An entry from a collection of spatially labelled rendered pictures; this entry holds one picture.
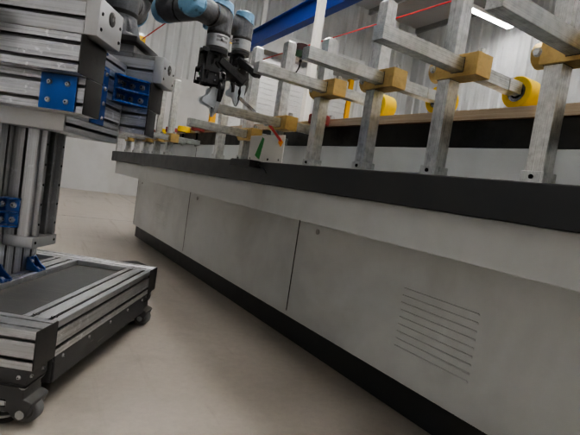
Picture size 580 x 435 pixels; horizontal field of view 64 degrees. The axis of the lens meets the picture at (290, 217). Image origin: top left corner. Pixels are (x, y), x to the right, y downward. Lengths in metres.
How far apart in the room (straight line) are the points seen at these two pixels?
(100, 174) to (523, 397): 8.62
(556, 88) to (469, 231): 0.32
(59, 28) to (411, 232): 0.96
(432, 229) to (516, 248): 0.21
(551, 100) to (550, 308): 0.47
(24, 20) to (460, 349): 1.34
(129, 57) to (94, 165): 7.59
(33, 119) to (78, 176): 7.86
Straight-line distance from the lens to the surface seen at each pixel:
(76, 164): 9.26
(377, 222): 1.25
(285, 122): 1.65
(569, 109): 1.22
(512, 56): 10.67
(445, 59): 1.09
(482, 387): 1.32
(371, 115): 1.32
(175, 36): 9.83
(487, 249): 1.04
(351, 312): 1.62
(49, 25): 1.30
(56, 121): 1.40
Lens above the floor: 0.63
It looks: 4 degrees down
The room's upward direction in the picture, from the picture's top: 9 degrees clockwise
